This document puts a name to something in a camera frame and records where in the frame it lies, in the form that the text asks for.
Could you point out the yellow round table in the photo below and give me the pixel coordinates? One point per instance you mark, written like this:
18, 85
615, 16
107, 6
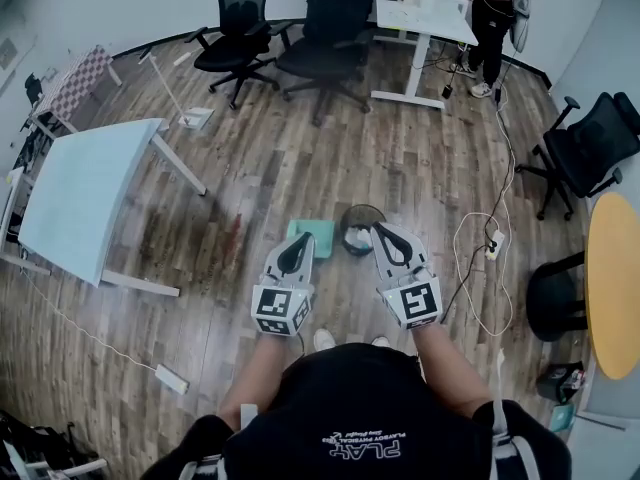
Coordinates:
617, 288

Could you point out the person's black shirt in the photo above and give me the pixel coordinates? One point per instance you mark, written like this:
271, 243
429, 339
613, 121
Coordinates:
360, 408

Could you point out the checkered table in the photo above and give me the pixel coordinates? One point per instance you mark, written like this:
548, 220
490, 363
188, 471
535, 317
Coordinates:
80, 80
90, 465

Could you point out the white metal rack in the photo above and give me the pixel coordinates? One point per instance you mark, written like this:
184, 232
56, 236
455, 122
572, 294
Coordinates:
12, 193

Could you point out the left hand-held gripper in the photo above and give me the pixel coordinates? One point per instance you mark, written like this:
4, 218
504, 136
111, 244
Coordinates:
272, 305

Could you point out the black metal rack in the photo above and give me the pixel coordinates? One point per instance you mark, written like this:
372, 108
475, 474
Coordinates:
35, 443

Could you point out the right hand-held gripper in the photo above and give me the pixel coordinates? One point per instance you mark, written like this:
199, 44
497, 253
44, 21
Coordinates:
415, 303

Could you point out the green dustpan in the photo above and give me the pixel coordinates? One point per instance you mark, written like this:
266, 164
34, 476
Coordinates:
324, 235

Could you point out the black storage box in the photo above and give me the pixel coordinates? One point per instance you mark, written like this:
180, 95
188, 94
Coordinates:
555, 383

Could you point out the person's right forearm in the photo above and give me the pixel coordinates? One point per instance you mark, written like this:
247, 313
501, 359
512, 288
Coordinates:
450, 373

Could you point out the small white bar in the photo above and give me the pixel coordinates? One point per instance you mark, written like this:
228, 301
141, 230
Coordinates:
182, 59

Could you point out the person's left shoe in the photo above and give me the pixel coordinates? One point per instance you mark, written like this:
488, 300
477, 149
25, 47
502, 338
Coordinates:
324, 339

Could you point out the black office chair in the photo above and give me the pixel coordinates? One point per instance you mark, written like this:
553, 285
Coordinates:
240, 8
33, 88
335, 18
595, 153

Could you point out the flat white power strip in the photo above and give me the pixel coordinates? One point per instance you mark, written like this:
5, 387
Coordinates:
171, 379

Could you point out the black wire waste bin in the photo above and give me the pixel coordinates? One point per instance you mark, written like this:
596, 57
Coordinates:
360, 213

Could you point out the white desk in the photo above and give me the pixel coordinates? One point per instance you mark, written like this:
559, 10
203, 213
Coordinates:
435, 23

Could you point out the white power strip with plugs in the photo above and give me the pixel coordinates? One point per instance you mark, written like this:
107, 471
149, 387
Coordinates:
495, 245

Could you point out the person's left forearm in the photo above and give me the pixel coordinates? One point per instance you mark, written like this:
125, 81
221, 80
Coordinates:
247, 373

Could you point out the teal flat packet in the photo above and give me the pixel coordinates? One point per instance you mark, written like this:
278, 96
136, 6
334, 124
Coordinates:
563, 419

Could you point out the black round stool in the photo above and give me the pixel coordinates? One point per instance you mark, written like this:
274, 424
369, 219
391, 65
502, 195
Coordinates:
552, 303

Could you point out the black power adapter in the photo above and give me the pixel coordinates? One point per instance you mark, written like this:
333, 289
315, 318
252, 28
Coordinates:
447, 92

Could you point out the light blue table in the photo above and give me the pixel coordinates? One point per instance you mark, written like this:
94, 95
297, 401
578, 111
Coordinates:
85, 193

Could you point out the white paper scraps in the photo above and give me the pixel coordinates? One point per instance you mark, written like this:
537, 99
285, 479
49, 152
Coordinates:
357, 238

